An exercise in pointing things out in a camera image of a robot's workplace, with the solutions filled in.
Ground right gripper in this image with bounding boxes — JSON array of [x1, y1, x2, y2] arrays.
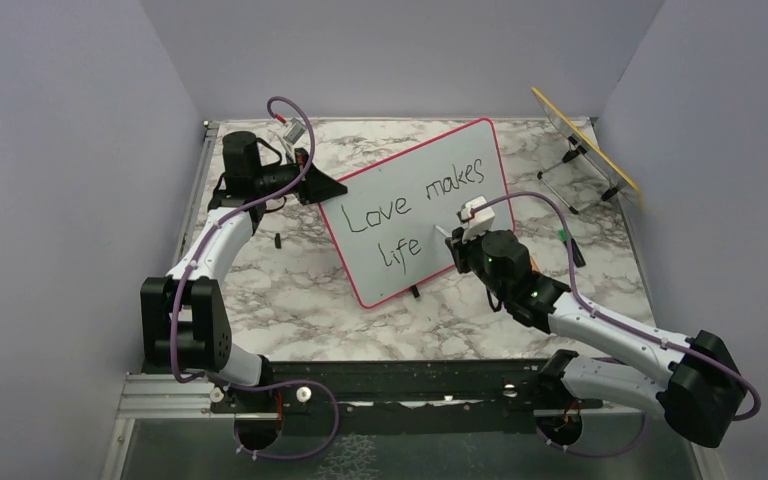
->
[[448, 221, 509, 301]]

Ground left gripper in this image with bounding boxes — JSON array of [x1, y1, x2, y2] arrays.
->
[[254, 147, 347, 205]]

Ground white black-tipped marker pen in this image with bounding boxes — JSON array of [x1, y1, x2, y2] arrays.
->
[[434, 224, 451, 237]]

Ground pink-framed whiteboard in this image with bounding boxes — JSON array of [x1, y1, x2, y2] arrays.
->
[[320, 118, 509, 309]]

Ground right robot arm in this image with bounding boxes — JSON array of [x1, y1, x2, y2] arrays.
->
[[445, 228, 749, 448]]

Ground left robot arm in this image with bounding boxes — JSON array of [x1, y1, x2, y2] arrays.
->
[[140, 127, 348, 411]]

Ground green black highlighter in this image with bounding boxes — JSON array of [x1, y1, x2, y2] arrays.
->
[[558, 229, 586, 268]]

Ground yellow-edged board on stand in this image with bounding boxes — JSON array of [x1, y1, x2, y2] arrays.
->
[[531, 86, 644, 215]]

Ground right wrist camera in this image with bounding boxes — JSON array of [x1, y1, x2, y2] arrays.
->
[[457, 196, 495, 243]]

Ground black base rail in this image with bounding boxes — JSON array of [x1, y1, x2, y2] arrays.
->
[[210, 359, 602, 436]]

